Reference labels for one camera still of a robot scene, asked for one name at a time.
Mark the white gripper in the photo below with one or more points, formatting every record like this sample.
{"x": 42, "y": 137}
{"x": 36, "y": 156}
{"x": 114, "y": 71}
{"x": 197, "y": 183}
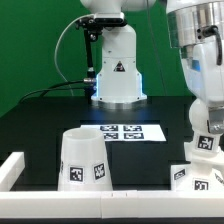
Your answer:
{"x": 205, "y": 79}

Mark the white lamp bulb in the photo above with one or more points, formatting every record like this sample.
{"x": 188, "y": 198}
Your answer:
{"x": 205, "y": 146}

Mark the white lamp base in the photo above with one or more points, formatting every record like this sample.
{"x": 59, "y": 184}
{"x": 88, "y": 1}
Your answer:
{"x": 198, "y": 176}

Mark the white lamp shade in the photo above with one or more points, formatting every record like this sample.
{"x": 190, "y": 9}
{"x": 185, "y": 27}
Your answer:
{"x": 84, "y": 164}

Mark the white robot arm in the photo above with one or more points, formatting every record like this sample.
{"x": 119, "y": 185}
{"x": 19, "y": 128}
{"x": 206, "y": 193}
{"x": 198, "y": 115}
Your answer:
{"x": 196, "y": 29}

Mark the white marker sheet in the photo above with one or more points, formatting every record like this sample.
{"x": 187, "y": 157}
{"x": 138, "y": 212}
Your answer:
{"x": 130, "y": 132}

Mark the white front fence bar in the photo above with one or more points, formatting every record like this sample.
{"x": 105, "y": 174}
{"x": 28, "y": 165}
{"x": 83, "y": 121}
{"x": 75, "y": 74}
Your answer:
{"x": 111, "y": 204}

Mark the white fence bar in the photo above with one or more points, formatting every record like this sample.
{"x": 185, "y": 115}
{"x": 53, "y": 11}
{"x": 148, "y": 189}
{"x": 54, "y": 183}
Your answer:
{"x": 111, "y": 204}
{"x": 10, "y": 170}

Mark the white left fence bar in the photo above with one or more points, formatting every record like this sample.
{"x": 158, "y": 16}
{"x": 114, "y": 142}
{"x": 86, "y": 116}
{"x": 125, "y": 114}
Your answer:
{"x": 10, "y": 170}

